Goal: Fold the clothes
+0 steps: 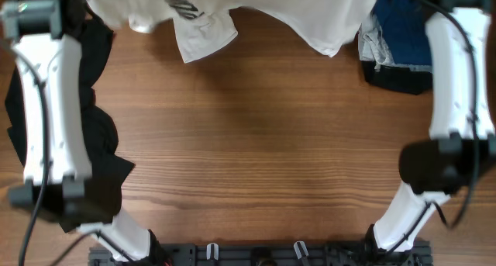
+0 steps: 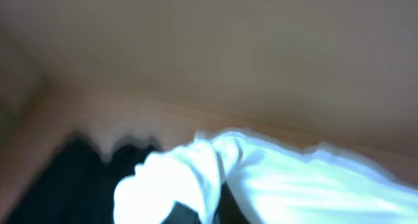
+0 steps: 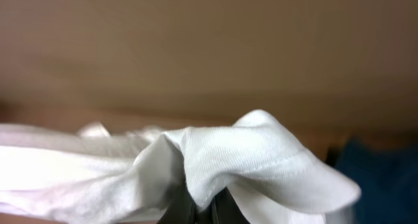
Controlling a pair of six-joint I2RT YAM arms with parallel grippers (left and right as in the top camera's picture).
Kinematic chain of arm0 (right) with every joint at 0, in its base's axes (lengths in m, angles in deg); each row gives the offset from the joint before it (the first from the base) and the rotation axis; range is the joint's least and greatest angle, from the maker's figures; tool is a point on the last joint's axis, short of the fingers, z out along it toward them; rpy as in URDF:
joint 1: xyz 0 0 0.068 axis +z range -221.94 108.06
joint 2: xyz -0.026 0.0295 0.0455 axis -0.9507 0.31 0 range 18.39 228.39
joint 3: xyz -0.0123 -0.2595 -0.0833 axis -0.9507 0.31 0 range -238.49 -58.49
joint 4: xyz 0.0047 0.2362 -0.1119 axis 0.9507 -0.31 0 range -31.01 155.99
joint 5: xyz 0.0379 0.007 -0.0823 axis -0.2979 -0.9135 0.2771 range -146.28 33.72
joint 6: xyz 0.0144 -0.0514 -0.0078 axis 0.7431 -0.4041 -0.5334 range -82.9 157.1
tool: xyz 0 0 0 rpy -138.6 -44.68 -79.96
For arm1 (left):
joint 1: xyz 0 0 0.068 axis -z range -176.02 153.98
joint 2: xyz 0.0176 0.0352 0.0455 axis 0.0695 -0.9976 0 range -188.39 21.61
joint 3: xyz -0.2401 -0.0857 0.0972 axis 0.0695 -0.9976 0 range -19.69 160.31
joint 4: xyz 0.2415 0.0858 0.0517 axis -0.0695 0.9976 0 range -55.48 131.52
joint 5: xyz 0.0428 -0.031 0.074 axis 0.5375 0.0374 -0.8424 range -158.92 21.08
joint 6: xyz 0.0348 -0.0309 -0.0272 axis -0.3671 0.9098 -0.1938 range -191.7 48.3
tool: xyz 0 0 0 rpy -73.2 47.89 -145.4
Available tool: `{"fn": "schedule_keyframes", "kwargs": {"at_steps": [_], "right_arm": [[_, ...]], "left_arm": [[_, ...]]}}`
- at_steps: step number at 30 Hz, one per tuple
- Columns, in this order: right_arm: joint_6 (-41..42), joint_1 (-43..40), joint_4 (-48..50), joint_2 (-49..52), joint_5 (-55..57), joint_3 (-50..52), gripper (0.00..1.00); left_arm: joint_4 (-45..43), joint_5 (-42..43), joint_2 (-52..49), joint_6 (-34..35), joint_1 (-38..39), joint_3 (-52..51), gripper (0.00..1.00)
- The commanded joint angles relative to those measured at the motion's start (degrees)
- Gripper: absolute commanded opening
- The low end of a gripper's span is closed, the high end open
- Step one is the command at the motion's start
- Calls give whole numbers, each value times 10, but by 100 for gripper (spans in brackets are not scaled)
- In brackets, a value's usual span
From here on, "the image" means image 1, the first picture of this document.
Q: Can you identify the white printed t-shirt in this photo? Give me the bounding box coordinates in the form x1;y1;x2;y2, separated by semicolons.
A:
87;0;377;63

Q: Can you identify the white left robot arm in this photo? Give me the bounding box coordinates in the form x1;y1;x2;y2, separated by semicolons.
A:
1;0;173;265

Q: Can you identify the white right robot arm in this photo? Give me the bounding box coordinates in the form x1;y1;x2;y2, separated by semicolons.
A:
366;0;495;263

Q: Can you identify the crumpled black t-shirt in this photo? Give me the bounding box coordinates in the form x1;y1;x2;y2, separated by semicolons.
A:
5;19;135;233

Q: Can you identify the folded blue shirt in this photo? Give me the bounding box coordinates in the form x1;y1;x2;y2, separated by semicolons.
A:
373;0;432;66

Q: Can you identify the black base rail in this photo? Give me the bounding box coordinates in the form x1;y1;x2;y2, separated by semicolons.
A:
88;241;434;266

